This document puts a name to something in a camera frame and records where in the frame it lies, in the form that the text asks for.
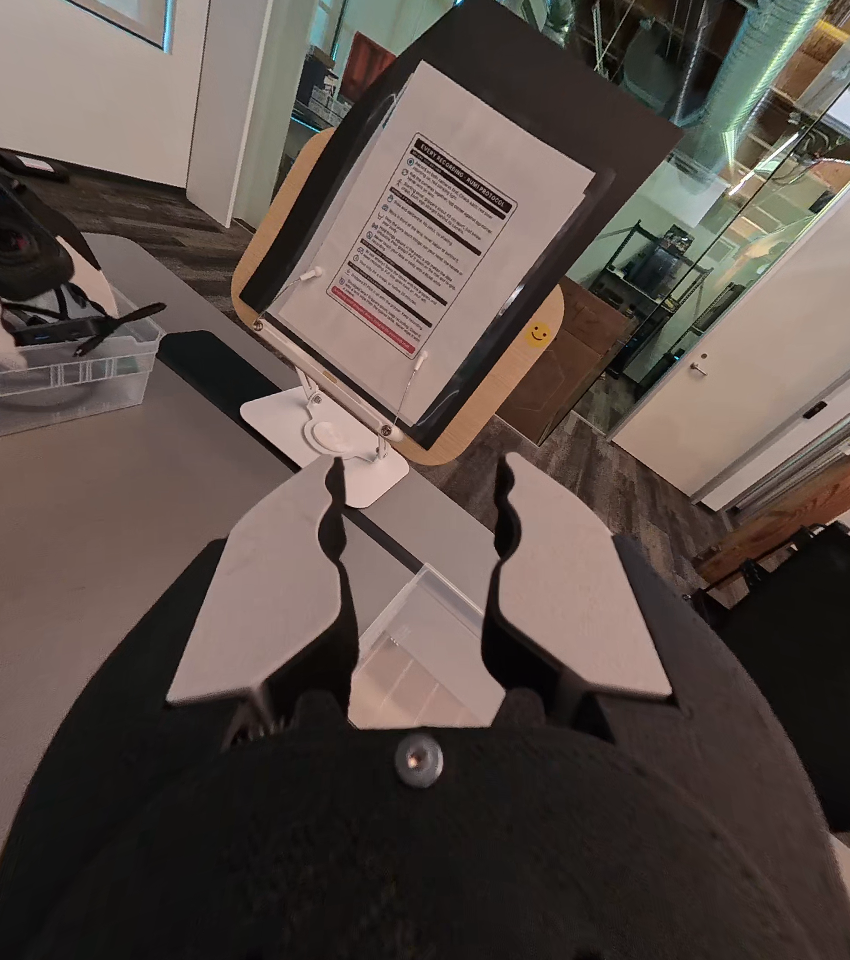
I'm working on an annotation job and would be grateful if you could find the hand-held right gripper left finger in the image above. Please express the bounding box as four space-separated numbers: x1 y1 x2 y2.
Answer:
165 455 361 706

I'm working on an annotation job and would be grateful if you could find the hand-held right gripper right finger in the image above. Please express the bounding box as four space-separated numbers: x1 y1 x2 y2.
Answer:
479 451 674 702

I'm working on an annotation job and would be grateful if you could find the black braided hub cable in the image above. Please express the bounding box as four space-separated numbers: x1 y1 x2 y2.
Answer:
72 301 169 358

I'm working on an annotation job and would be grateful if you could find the clear plastic bin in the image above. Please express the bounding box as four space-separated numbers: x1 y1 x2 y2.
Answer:
0 288 165 451

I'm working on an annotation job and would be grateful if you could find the black floor outlet box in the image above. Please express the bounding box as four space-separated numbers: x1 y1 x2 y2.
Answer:
0 150 72 186

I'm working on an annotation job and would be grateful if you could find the clear acrylic box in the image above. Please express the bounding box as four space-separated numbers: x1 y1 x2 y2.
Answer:
350 561 507 730

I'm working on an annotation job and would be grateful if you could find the brown cardboard box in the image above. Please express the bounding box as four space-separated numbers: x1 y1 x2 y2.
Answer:
500 281 638 449

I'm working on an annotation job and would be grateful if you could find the large paned window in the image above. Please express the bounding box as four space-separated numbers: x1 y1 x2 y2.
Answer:
65 0 177 55

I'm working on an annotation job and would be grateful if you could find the dark furniture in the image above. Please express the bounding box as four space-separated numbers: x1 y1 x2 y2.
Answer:
691 521 850 834

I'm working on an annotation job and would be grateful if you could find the black metal shelf rack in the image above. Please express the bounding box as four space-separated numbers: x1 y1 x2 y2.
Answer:
588 219 713 380

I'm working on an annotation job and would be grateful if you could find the white door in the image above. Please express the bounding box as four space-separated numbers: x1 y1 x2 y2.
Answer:
611 150 850 513

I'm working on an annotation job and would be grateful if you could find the red storage crate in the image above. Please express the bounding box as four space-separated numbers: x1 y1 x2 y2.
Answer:
341 31 398 106

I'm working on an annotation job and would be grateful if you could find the instruction sign on wooden board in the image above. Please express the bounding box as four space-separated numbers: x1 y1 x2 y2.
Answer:
231 0 687 468

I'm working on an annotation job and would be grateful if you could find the wooden support post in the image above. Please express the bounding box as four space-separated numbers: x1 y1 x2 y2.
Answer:
698 427 850 590

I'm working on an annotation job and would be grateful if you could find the silver ventilation duct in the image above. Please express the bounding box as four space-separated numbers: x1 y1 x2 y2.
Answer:
665 0 835 151

